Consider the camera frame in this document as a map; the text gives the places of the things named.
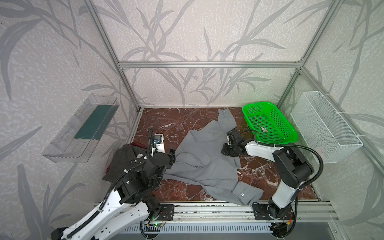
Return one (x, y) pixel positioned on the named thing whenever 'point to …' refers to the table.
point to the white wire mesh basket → (324, 128)
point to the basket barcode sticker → (264, 129)
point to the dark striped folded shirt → (125, 157)
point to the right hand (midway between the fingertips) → (222, 147)
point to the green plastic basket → (270, 124)
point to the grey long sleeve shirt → (201, 165)
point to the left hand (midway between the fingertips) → (169, 141)
